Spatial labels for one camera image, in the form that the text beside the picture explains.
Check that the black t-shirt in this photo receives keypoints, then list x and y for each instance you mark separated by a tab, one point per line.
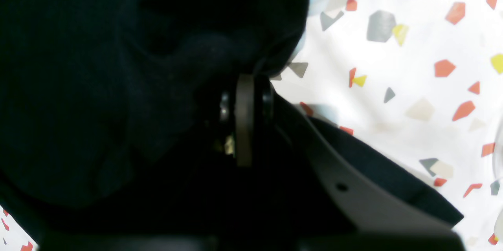
118	129

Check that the terrazzo pattern tablecloth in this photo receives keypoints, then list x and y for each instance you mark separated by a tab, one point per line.
419	81

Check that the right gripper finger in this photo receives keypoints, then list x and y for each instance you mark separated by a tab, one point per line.
381	220

